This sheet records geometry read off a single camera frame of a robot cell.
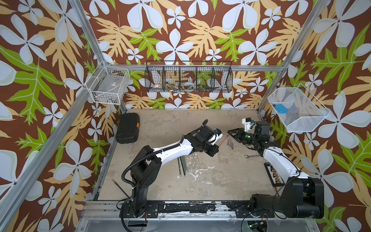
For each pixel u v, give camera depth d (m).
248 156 0.93
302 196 0.41
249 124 0.78
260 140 0.65
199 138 0.67
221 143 0.82
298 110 0.82
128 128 1.02
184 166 0.89
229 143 1.01
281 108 0.86
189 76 0.98
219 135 0.76
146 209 0.73
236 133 0.77
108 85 0.86
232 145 0.99
